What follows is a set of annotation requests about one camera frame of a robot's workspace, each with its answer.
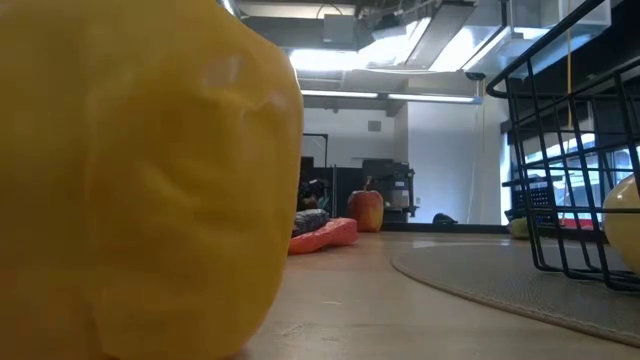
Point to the red yellow apple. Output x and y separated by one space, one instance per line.
366 210

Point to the orange carrot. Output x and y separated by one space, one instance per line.
325 237

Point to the yellow bell pepper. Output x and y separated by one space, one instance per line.
150 200

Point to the person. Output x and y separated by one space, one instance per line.
310 202

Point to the black equipment cart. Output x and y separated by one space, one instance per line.
395 190

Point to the black dome-shaped object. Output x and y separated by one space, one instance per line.
444 219

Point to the red green chili pepper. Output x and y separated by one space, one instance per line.
519 228

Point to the grey round mat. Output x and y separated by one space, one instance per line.
500 280

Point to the black perforated crate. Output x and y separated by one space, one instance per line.
542 197

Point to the black monitor stand frame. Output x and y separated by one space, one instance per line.
315 134

